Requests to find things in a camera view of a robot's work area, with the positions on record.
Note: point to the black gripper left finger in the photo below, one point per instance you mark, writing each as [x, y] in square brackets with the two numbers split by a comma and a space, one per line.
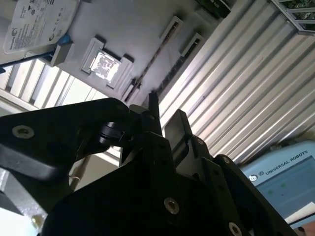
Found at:
[61, 132]

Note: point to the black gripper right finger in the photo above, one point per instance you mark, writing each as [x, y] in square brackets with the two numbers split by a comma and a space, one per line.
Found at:
[221, 177]

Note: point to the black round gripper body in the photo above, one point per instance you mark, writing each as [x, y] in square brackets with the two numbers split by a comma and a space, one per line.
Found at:
[123, 209]

